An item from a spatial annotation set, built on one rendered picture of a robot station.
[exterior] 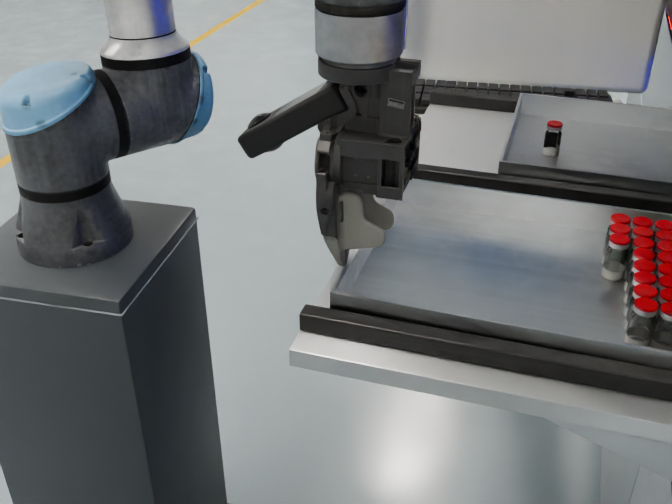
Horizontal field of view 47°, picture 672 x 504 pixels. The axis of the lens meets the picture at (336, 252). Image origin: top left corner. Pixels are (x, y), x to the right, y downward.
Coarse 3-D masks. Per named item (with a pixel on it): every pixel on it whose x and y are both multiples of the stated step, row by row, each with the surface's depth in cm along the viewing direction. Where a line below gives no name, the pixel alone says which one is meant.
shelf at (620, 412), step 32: (448, 128) 115; (480, 128) 115; (448, 160) 106; (480, 160) 106; (320, 352) 70; (352, 352) 70; (384, 352) 70; (416, 352) 70; (384, 384) 70; (416, 384) 68; (448, 384) 67; (480, 384) 67; (512, 384) 67; (544, 384) 67; (576, 384) 67; (544, 416) 66; (576, 416) 65; (608, 416) 64; (640, 416) 63
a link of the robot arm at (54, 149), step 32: (64, 64) 96; (0, 96) 92; (32, 96) 90; (64, 96) 90; (96, 96) 95; (32, 128) 91; (64, 128) 92; (96, 128) 94; (128, 128) 97; (32, 160) 93; (64, 160) 94; (96, 160) 97
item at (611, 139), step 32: (544, 96) 117; (512, 128) 106; (544, 128) 115; (576, 128) 115; (608, 128) 115; (640, 128) 115; (512, 160) 105; (544, 160) 105; (576, 160) 105; (608, 160) 105; (640, 160) 105
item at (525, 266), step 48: (432, 192) 93; (480, 192) 91; (432, 240) 87; (480, 240) 87; (528, 240) 87; (576, 240) 87; (336, 288) 73; (384, 288) 79; (432, 288) 79; (480, 288) 79; (528, 288) 79; (576, 288) 79; (528, 336) 68; (576, 336) 67; (624, 336) 72
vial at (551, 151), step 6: (546, 132) 105; (552, 132) 104; (558, 132) 105; (546, 138) 105; (552, 138) 105; (558, 138) 105; (546, 144) 106; (552, 144) 105; (558, 144) 105; (546, 150) 106; (552, 150) 105; (558, 150) 106; (552, 156) 106
